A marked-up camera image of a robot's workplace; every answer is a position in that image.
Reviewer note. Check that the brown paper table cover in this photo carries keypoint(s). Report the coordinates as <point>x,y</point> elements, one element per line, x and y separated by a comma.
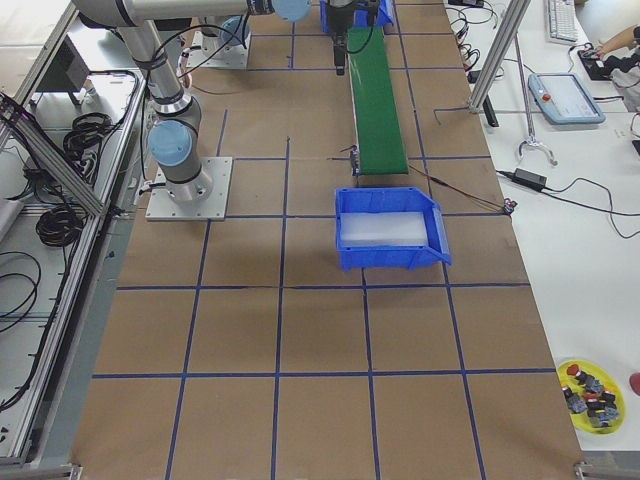
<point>241,350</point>

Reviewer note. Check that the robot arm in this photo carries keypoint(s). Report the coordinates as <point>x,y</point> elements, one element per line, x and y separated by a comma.
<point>222,33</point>
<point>172,141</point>

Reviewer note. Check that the blue bin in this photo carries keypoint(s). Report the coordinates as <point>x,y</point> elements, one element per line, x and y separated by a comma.
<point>366,14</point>
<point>392,199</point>

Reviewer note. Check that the left blue bin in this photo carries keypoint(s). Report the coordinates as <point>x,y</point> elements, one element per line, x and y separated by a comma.
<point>366,14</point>

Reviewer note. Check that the green conveyor belt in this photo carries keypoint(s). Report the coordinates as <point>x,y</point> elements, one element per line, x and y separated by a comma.
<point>379,138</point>

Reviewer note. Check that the aluminium frame post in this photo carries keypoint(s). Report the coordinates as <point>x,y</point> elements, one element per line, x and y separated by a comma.
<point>505,34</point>

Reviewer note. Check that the white keyboard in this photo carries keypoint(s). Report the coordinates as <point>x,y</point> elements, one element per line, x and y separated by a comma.
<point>560,21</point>

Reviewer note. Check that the right blue bin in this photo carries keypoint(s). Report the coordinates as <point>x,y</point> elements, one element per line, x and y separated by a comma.
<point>392,199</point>

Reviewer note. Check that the black power adapter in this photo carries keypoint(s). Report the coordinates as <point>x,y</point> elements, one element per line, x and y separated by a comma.
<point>529,179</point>

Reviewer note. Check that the teach pendant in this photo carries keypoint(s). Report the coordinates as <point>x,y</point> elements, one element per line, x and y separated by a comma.
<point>564,100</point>

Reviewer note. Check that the yellow tray of buttons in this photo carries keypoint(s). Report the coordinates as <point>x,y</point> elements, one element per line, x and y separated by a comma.
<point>594,400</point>

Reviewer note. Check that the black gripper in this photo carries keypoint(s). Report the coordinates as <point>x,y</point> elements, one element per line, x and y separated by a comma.
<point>339,19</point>

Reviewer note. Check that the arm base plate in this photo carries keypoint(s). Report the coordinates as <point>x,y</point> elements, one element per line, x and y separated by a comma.
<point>234,59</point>
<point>204,198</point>

